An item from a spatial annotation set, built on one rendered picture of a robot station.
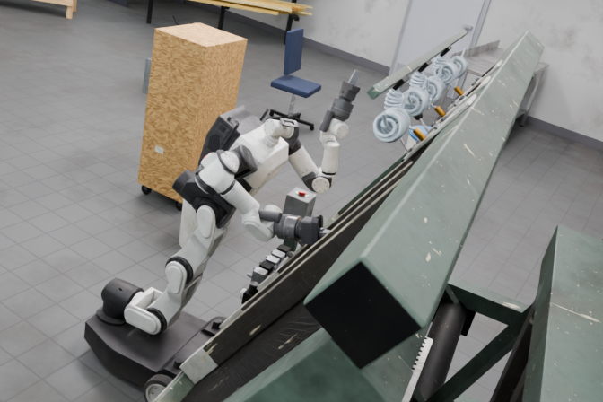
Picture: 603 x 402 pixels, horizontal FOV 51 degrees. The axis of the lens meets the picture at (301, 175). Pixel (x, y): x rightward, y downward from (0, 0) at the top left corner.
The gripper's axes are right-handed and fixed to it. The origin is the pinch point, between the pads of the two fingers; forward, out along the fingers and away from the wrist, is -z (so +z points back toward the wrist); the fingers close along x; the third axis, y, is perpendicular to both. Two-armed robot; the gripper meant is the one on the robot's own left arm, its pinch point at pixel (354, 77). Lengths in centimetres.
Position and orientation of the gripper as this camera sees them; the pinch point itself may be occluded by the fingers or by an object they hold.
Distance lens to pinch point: 273.9
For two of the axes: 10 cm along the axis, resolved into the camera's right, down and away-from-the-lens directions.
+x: 2.2, 2.8, -9.4
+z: -3.8, 9.1, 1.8
